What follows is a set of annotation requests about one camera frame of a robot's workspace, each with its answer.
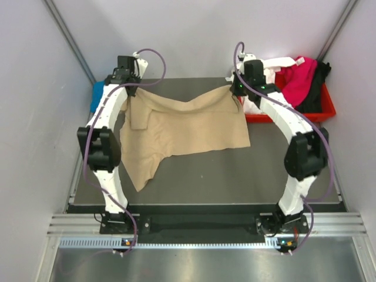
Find black t shirt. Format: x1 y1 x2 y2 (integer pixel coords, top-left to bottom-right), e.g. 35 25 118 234
296 61 331 113

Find pink t shirt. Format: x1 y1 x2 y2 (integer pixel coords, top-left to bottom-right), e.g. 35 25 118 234
277 56 318 108

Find aluminium frame rail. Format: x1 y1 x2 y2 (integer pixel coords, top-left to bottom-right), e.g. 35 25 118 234
47 213 367 237

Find white t shirt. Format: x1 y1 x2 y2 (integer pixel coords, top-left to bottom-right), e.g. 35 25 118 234
240 57 296 115

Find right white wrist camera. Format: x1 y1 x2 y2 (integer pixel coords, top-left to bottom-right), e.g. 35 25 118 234
237 52 257 74

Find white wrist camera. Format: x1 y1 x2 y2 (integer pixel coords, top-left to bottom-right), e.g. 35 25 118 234
237 52 257 74
133 52 148 78

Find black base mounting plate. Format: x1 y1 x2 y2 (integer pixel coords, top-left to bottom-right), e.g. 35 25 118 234
99 203 309 244

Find beige t shirt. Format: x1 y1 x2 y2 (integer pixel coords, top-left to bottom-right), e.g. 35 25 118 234
120 85 250 192

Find red plastic bin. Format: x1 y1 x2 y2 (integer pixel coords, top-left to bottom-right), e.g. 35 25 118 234
238 83 336 123

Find grey slotted cable duct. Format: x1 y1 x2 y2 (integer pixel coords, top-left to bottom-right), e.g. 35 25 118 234
59 237 294 250

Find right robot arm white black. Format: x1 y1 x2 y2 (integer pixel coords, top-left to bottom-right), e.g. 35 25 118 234
230 55 328 237

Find folded blue t shirt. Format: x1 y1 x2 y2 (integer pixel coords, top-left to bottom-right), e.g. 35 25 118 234
90 81 105 113

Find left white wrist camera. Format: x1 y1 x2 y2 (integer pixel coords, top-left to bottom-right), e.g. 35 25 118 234
133 52 148 78

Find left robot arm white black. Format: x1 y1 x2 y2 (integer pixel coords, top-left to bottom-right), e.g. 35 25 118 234
77 54 145 234

